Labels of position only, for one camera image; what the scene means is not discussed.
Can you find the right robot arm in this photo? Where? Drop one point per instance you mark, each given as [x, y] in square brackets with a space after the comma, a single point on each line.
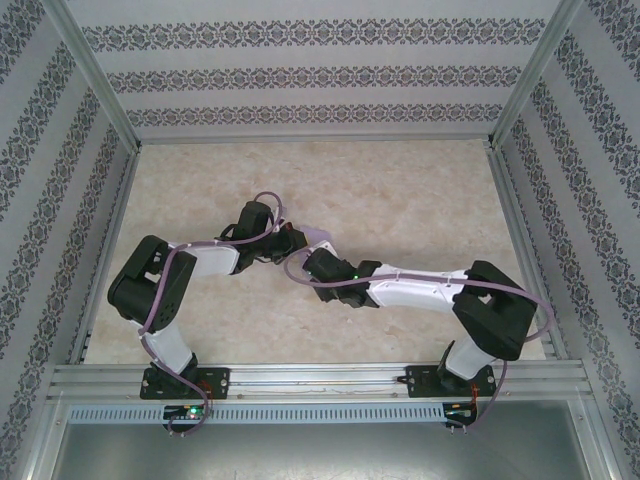
[500, 320]

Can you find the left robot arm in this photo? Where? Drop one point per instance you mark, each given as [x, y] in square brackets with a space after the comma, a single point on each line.
[145, 295]

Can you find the grey metal sheet panel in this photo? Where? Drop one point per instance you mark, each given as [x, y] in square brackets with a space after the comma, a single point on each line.
[320, 455]

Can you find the aluminium back rail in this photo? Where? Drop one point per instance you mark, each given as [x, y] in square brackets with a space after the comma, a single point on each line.
[315, 137]

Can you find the aluminium mounting rail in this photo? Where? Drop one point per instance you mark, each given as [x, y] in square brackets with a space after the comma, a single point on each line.
[320, 375]

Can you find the aluminium side rail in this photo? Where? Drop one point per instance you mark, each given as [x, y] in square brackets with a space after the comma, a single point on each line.
[510, 200]
[121, 200]

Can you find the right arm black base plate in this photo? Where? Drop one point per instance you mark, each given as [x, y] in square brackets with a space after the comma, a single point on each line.
[420, 382]

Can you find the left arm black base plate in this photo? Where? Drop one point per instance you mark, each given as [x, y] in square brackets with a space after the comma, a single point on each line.
[220, 382]

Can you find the aluminium frame post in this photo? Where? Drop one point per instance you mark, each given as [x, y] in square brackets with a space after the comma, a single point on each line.
[533, 75]
[97, 75]

